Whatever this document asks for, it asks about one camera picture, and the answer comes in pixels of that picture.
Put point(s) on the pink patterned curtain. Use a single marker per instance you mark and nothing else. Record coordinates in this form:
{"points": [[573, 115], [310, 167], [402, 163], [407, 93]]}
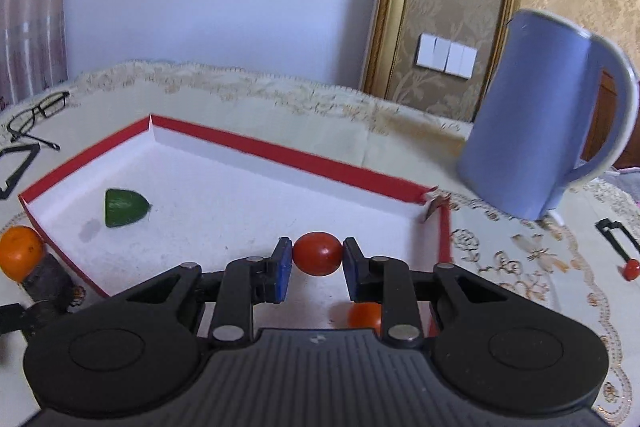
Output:
{"points": [[30, 7]]}

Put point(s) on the small red cherry tomato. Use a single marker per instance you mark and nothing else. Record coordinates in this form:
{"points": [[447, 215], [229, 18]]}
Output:
{"points": [[632, 269]]}

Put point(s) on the dark eggplant piece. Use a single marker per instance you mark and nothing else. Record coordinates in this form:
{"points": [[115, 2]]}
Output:
{"points": [[47, 279]]}

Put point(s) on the pink grey blanket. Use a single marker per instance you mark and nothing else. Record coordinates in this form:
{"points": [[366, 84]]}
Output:
{"points": [[631, 184]]}

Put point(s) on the embroidered cream tablecloth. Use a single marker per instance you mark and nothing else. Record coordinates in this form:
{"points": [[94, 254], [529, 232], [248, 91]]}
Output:
{"points": [[500, 267]]}

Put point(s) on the black plastic frame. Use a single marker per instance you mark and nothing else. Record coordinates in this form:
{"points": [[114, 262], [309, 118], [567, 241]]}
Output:
{"points": [[622, 241], [20, 148]]}

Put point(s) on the black eyeglasses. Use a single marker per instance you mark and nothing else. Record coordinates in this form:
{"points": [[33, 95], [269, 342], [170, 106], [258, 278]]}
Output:
{"points": [[36, 109]]}

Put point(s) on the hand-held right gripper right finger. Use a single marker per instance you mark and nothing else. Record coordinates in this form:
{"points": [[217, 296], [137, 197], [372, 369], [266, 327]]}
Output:
{"points": [[352, 269]]}

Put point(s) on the white wall switch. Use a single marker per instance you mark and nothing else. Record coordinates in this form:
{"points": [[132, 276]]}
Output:
{"points": [[446, 56]]}

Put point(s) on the gold wall moulding frame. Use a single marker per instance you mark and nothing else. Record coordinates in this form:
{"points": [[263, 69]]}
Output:
{"points": [[395, 7]]}

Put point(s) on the wooden headboard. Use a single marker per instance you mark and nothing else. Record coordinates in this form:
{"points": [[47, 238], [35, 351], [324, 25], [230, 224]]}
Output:
{"points": [[602, 117]]}

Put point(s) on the blue electric kettle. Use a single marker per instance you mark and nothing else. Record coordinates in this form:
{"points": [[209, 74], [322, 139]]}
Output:
{"points": [[525, 107]]}

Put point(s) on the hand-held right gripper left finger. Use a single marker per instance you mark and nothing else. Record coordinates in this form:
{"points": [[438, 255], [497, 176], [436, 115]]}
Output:
{"points": [[282, 269]]}

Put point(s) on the orange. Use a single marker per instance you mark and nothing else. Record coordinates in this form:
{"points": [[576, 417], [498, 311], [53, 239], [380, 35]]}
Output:
{"points": [[20, 252]]}

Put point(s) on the red cardboard box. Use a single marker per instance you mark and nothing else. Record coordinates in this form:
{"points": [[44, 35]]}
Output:
{"points": [[225, 217]]}

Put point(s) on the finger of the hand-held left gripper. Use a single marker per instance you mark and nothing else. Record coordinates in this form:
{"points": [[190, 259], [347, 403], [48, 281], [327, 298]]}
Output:
{"points": [[30, 317]]}

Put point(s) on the green cucumber piece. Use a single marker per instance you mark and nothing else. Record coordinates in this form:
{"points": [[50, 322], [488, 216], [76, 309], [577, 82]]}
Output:
{"points": [[122, 208]]}

